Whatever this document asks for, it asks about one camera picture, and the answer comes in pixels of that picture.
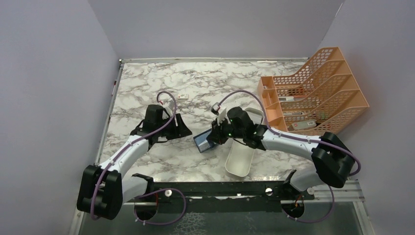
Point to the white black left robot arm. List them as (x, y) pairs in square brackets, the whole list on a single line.
[(103, 189)]

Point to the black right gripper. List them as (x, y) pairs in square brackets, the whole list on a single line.
[(216, 135)]

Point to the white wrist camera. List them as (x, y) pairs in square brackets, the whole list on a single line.
[(168, 108), (220, 112)]

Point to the grey red box in organizer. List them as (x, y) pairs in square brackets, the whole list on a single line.
[(303, 125)]

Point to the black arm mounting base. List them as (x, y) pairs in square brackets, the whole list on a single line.
[(217, 197)]

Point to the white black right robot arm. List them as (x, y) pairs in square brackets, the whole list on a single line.
[(332, 160)]

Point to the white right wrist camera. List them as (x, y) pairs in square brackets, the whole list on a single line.
[(220, 112)]

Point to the white oblong plastic tray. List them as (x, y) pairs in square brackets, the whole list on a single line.
[(240, 157)]

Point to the orange mesh file organizer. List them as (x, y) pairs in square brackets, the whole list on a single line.
[(324, 89)]

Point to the small white red card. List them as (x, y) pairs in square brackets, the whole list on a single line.
[(183, 96)]

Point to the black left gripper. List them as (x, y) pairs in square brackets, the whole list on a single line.
[(181, 130)]

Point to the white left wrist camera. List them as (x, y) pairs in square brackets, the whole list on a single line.
[(168, 108)]

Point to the blue leather card holder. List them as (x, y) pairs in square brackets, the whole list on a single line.
[(202, 143)]

